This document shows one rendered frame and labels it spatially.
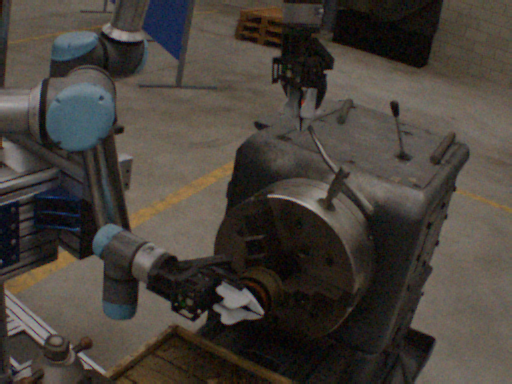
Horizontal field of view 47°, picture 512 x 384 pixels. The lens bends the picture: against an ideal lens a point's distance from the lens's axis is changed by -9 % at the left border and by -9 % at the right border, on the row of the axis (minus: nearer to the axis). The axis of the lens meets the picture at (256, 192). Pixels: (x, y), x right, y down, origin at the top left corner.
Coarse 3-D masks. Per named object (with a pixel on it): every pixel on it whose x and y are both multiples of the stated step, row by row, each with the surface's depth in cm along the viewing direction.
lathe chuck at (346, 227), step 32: (288, 192) 123; (320, 192) 125; (224, 224) 129; (288, 224) 122; (320, 224) 118; (352, 224) 122; (320, 256) 120; (352, 256) 118; (352, 288) 119; (256, 320) 132; (288, 320) 128; (320, 320) 124
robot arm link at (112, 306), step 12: (108, 276) 121; (108, 288) 122; (120, 288) 121; (132, 288) 123; (108, 300) 123; (120, 300) 123; (132, 300) 124; (108, 312) 125; (120, 312) 124; (132, 312) 126
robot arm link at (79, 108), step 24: (72, 72) 111; (96, 72) 111; (0, 96) 101; (24, 96) 102; (48, 96) 101; (72, 96) 100; (96, 96) 102; (0, 120) 101; (24, 120) 102; (48, 120) 100; (72, 120) 102; (96, 120) 103; (72, 144) 103; (96, 144) 105
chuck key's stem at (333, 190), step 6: (342, 168) 117; (348, 168) 118; (336, 174) 118; (342, 174) 117; (348, 174) 117; (336, 180) 118; (330, 186) 119; (336, 186) 118; (342, 186) 119; (330, 192) 119; (336, 192) 119; (330, 198) 120; (324, 204) 121
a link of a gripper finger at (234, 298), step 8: (216, 288) 112; (224, 288) 112; (232, 288) 112; (224, 296) 110; (232, 296) 111; (240, 296) 111; (248, 296) 111; (224, 304) 108; (232, 304) 109; (240, 304) 109; (248, 304) 111; (256, 304) 111; (256, 312) 111
